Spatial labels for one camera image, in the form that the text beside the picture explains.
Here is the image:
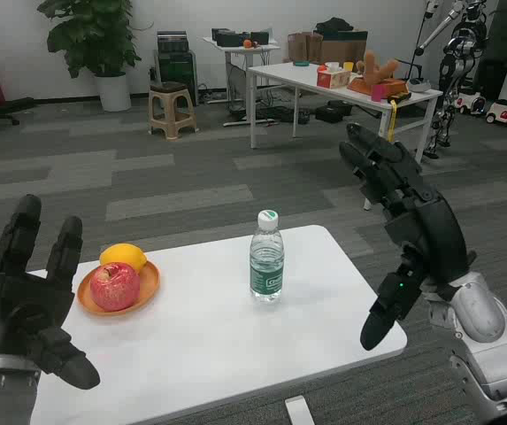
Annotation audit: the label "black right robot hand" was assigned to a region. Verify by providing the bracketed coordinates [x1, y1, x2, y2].
[339, 122, 478, 352]

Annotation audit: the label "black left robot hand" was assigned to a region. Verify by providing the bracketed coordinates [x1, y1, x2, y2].
[0, 193, 102, 390]

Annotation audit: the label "clear water bottle green label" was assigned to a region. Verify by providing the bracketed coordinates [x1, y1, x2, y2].
[249, 209, 285, 304]

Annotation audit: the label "red apple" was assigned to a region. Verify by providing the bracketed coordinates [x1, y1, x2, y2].
[89, 261, 142, 313]

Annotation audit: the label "yellow lemon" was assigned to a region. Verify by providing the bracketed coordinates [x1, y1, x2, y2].
[99, 243, 148, 274]

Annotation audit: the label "orange round plate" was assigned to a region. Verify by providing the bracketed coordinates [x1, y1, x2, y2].
[77, 259, 161, 317]

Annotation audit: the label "small white toy car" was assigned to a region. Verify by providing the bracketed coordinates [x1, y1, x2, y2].
[454, 90, 487, 115]

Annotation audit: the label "yellow tape measure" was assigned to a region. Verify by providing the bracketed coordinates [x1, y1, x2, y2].
[383, 91, 412, 143]

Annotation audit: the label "orange flat box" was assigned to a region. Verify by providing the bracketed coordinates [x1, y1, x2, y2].
[347, 74, 410, 95]

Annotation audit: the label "black box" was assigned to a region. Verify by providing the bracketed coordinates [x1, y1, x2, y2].
[314, 100, 354, 123]

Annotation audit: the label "silver black humanoid robot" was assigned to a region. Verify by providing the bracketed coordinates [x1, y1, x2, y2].
[414, 0, 488, 159]

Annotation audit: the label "brown plush toy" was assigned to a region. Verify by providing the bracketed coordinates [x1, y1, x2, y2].
[356, 50, 401, 85]

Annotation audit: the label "red tissue box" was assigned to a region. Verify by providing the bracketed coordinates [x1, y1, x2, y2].
[316, 62, 352, 89]

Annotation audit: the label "cardboard box green stripe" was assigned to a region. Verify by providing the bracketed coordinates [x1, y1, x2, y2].
[319, 29, 369, 66]

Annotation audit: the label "long white table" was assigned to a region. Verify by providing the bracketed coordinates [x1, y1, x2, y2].
[247, 61, 444, 212]

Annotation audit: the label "brown paper bags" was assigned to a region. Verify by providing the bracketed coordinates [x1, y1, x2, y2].
[287, 31, 325, 63]

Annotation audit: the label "black bag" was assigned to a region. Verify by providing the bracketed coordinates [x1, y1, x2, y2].
[313, 17, 355, 35]

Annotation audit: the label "beige plastic stool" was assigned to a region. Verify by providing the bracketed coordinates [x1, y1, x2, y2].
[148, 81, 197, 141]

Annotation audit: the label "white standing desk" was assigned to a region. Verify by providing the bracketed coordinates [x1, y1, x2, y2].
[203, 35, 282, 128]

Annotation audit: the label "green plant in white pot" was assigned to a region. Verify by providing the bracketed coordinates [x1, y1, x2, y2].
[35, 0, 142, 112]

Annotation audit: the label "black computer tower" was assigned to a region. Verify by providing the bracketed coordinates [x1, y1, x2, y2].
[153, 49, 199, 107]

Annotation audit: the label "black equipment boxes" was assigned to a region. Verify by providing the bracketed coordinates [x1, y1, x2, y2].
[211, 28, 272, 48]

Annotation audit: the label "black striped equipment case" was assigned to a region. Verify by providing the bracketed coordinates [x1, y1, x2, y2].
[157, 30, 188, 53]

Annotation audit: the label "black cable bundle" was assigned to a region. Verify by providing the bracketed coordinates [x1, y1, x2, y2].
[257, 104, 311, 126]

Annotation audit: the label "white table base frame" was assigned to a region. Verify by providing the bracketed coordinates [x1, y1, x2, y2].
[284, 396, 316, 425]

